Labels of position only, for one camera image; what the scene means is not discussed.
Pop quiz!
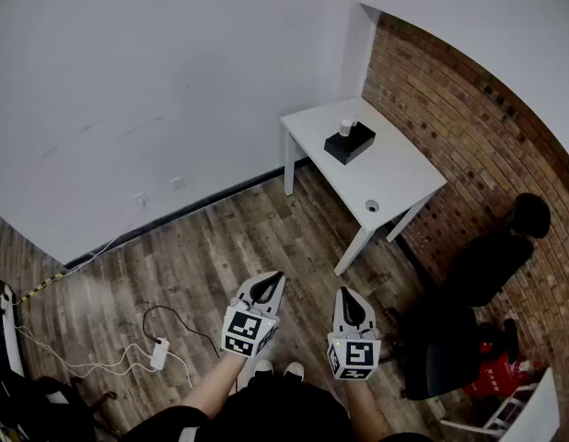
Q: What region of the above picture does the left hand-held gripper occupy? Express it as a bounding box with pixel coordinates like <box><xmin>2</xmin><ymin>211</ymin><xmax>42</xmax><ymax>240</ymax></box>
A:
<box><xmin>221</xmin><ymin>271</ymin><xmax>286</xmax><ymax>360</ymax></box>

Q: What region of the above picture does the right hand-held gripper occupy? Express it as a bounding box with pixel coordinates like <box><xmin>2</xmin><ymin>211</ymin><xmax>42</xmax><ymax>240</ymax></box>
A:
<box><xmin>327</xmin><ymin>286</ymin><xmax>383</xmax><ymax>381</ymax></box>

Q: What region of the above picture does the person's right forearm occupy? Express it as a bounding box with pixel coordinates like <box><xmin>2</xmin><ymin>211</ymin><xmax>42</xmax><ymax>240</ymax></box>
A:
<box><xmin>343</xmin><ymin>378</ymin><xmax>391</xmax><ymax>439</ymax></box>

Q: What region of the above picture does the person's left forearm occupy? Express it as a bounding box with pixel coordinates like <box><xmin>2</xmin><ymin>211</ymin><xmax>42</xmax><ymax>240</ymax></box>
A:
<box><xmin>180</xmin><ymin>352</ymin><xmax>247</xmax><ymax>421</ymax></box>

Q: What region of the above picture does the person's black clothing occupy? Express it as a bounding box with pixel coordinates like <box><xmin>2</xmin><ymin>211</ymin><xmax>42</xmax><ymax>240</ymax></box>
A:
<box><xmin>122</xmin><ymin>375</ymin><xmax>433</xmax><ymax>442</ymax></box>

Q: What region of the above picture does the black office chair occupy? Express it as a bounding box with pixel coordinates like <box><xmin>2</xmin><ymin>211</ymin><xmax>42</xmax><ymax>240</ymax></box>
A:
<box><xmin>394</xmin><ymin>192</ymin><xmax>552</xmax><ymax>402</ymax></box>

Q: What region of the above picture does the white table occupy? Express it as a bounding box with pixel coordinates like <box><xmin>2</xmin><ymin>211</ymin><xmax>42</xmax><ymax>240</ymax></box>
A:
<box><xmin>280</xmin><ymin>97</ymin><xmax>448</xmax><ymax>277</ymax></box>

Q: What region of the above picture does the red fire extinguisher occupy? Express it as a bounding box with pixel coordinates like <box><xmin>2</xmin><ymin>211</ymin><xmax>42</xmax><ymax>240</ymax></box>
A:
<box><xmin>461</xmin><ymin>338</ymin><xmax>541</xmax><ymax>398</ymax></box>

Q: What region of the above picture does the black rectangular box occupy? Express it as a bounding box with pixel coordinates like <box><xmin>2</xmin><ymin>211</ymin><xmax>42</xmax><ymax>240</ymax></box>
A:
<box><xmin>323</xmin><ymin>121</ymin><xmax>377</xmax><ymax>166</ymax></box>

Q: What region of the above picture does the white desk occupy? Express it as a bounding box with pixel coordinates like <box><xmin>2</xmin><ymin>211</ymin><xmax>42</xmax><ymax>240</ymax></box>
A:
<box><xmin>512</xmin><ymin>366</ymin><xmax>562</xmax><ymax>442</ymax></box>

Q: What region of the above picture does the yellow black striped tape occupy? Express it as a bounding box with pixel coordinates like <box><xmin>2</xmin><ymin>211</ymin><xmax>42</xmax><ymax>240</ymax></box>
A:
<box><xmin>19</xmin><ymin>272</ymin><xmax>67</xmax><ymax>306</ymax></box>

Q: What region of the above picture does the black swivel chair base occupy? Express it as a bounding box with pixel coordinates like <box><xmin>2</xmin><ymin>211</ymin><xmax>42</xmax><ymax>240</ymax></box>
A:
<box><xmin>0</xmin><ymin>373</ymin><xmax>118</xmax><ymax>442</ymax></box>

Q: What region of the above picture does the white stand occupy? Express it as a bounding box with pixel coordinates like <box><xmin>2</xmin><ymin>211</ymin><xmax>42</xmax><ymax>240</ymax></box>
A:
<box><xmin>0</xmin><ymin>287</ymin><xmax>26</xmax><ymax>379</ymax></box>

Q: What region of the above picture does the thin black cable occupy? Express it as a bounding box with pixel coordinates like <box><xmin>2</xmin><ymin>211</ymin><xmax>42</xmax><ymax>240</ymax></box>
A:
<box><xmin>142</xmin><ymin>305</ymin><xmax>221</xmax><ymax>358</ymax></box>

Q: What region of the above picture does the thin white cable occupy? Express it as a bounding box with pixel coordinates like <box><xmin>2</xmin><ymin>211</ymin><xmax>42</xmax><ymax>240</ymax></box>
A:
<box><xmin>63</xmin><ymin>195</ymin><xmax>145</xmax><ymax>273</ymax></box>

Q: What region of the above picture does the white metal frame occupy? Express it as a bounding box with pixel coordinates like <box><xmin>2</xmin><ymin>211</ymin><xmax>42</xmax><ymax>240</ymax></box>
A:
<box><xmin>439</xmin><ymin>382</ymin><xmax>539</xmax><ymax>436</ymax></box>

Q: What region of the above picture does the white power strip with cable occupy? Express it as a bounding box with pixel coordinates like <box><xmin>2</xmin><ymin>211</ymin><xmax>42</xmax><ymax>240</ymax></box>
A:
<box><xmin>15</xmin><ymin>324</ymin><xmax>193</xmax><ymax>390</ymax></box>

